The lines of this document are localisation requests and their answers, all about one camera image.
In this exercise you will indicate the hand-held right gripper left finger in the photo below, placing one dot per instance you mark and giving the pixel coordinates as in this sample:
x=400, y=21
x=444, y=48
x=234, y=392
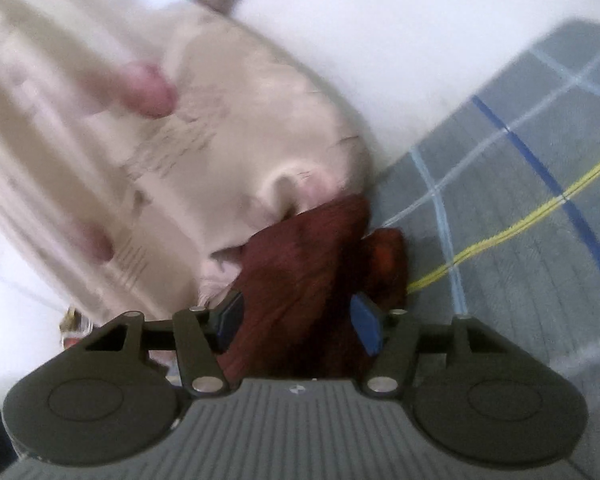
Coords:
x=230, y=321

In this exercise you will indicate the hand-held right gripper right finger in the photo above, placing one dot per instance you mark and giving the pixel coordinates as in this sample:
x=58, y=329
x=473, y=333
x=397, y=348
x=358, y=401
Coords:
x=365, y=323

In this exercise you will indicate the dark red garment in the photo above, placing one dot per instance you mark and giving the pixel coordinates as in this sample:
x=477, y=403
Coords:
x=300, y=270

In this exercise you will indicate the small red white object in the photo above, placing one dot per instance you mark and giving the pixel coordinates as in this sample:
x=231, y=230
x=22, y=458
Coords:
x=73, y=327

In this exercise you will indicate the beige patterned blanket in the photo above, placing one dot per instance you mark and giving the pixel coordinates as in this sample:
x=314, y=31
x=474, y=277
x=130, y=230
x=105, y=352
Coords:
x=205, y=160

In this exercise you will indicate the grey plaid bedsheet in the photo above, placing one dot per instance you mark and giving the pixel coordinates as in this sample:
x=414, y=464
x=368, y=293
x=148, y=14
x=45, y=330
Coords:
x=505, y=185

